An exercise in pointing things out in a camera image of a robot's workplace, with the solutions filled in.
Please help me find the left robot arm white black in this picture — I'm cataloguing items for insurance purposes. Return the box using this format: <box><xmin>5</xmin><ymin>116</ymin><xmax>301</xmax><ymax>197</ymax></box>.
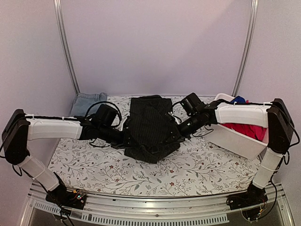
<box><xmin>1</xmin><ymin>109</ymin><xmax>124</xmax><ymax>204</ymax></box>

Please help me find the right aluminium frame post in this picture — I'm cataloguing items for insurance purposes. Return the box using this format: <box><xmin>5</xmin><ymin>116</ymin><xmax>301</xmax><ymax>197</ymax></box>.
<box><xmin>232</xmin><ymin>0</ymin><xmax>259</xmax><ymax>97</ymax></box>

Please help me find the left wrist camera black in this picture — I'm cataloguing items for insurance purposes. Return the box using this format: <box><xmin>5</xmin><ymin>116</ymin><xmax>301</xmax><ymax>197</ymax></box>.
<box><xmin>84</xmin><ymin>101</ymin><xmax>122</xmax><ymax>129</ymax></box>

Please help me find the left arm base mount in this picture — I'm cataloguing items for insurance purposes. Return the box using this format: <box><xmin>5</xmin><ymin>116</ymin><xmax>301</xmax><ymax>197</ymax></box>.
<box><xmin>45</xmin><ymin>180</ymin><xmax>87</xmax><ymax>210</ymax></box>

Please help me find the black striped garment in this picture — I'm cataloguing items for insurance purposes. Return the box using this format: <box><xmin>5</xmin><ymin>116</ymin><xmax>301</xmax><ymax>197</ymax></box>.
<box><xmin>124</xmin><ymin>95</ymin><xmax>182</xmax><ymax>164</ymax></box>

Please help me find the floral patterned table mat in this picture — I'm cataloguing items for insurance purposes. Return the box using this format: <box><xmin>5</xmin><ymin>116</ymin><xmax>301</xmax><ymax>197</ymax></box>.
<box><xmin>48</xmin><ymin>95</ymin><xmax>265</xmax><ymax>197</ymax></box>

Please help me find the left aluminium frame post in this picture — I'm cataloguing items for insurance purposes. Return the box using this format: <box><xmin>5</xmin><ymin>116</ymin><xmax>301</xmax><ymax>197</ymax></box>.
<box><xmin>53</xmin><ymin>0</ymin><xmax>80</xmax><ymax>95</ymax></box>

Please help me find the light blue denim skirt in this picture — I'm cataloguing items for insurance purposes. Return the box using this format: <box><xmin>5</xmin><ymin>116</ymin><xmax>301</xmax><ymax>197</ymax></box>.
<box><xmin>70</xmin><ymin>92</ymin><xmax>107</xmax><ymax>116</ymax></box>

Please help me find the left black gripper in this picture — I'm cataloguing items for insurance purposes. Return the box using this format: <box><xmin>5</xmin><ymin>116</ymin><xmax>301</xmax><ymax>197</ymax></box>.
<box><xmin>98</xmin><ymin>124</ymin><xmax>139</xmax><ymax>150</ymax></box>

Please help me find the blue garment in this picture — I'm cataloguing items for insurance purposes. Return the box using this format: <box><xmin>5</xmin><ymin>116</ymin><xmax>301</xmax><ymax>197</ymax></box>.
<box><xmin>230</xmin><ymin>96</ymin><xmax>246</xmax><ymax>105</ymax></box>

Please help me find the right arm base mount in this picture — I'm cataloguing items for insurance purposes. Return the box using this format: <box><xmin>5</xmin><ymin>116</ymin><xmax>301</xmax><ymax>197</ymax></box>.
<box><xmin>226</xmin><ymin>183</ymin><xmax>268</xmax><ymax>221</ymax></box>

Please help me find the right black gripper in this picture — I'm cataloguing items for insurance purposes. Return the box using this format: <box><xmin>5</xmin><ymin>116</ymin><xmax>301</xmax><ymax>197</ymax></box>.
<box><xmin>164</xmin><ymin>113</ymin><xmax>203</xmax><ymax>144</ymax></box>

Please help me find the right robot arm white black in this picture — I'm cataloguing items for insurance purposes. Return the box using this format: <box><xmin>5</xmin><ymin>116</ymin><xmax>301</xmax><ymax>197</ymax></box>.
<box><xmin>178</xmin><ymin>93</ymin><xmax>294</xmax><ymax>205</ymax></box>

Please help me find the aluminium frame post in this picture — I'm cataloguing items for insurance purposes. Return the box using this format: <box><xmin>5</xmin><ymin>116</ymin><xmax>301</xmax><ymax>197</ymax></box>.
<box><xmin>232</xmin><ymin>0</ymin><xmax>259</xmax><ymax>97</ymax></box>
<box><xmin>53</xmin><ymin>0</ymin><xmax>80</xmax><ymax>95</ymax></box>

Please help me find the aluminium front rail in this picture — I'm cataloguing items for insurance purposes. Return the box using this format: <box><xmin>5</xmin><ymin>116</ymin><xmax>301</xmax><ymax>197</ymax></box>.
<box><xmin>20</xmin><ymin>183</ymin><xmax>296</xmax><ymax>226</ymax></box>

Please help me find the white plastic laundry basket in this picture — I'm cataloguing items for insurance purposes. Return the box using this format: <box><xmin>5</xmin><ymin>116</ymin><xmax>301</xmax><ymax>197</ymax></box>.
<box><xmin>205</xmin><ymin>103</ymin><xmax>270</xmax><ymax>160</ymax></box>

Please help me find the red garment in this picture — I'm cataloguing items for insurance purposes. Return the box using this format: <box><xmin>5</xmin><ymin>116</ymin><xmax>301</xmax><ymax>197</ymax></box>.
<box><xmin>224</xmin><ymin>100</ymin><xmax>269</xmax><ymax>143</ymax></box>

